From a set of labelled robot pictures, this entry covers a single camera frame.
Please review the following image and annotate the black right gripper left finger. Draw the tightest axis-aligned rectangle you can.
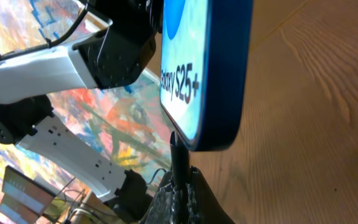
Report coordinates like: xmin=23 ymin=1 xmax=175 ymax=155
xmin=143 ymin=171 xmax=179 ymax=224

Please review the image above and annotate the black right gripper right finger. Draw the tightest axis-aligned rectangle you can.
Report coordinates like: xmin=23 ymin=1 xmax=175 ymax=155
xmin=186 ymin=166 xmax=234 ymax=224

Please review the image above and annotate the blue Galaxy smartphone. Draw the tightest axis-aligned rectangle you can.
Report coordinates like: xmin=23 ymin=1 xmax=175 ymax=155
xmin=160 ymin=0 xmax=253 ymax=151

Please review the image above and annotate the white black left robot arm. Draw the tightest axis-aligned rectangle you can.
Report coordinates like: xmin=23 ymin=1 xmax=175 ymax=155
xmin=0 ymin=0 xmax=163 ymax=223

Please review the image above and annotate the colourful painted backdrop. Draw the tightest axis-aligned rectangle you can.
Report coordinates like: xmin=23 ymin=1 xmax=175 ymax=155
xmin=0 ymin=0 xmax=175 ymax=224

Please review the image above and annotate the dark computer monitor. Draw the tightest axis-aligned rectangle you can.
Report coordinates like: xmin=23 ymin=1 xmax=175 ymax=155
xmin=0 ymin=166 xmax=57 ymax=224

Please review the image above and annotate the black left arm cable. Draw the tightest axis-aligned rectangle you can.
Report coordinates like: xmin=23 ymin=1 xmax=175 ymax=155
xmin=0 ymin=2 xmax=90 ymax=68

